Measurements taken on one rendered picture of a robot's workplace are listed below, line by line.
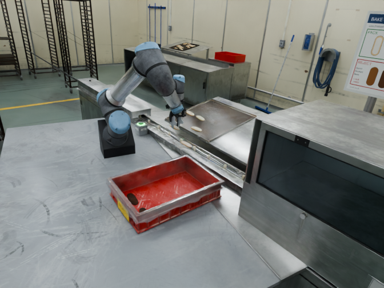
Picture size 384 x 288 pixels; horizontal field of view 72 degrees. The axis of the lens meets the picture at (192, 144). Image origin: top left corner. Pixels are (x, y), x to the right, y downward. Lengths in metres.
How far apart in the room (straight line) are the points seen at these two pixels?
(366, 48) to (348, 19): 3.23
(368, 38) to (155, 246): 1.60
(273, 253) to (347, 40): 4.30
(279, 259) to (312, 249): 0.13
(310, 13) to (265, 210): 4.54
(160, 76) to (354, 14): 4.17
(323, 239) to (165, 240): 0.59
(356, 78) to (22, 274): 1.92
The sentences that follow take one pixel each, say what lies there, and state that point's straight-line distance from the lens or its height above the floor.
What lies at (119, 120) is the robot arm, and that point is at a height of 1.10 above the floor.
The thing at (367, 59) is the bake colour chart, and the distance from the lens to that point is 1.91.
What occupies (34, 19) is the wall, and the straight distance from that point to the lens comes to 8.57.
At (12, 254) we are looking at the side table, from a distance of 1.24.
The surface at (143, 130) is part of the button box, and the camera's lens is 1.99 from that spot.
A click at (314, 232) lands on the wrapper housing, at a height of 0.97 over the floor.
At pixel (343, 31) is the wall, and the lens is 5.13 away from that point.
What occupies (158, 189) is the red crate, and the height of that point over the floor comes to 0.82.
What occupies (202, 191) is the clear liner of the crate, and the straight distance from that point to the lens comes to 1.25.
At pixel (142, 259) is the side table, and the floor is 0.82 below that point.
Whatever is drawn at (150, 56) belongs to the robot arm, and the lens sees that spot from 1.28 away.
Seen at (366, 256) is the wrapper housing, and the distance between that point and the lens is 1.05.
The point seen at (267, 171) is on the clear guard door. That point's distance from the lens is 1.10.
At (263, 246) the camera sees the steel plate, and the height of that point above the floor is 0.82.
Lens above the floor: 1.65
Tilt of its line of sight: 26 degrees down
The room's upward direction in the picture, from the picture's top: 4 degrees clockwise
